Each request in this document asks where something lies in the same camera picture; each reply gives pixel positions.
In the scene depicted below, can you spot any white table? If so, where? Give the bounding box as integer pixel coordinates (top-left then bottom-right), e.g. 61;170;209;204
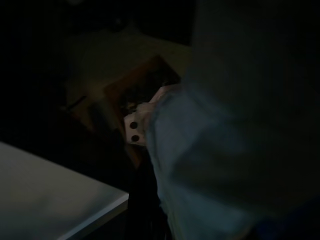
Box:
0;141;130;240

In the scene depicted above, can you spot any open cardboard box with rubbish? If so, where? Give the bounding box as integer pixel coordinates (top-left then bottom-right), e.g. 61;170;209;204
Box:
66;54;182;167

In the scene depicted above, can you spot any person in light blue clothes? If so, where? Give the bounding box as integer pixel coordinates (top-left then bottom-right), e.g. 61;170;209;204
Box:
146;0;320;240

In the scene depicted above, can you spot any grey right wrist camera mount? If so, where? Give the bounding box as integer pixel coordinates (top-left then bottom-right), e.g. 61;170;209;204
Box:
124;112;149;147

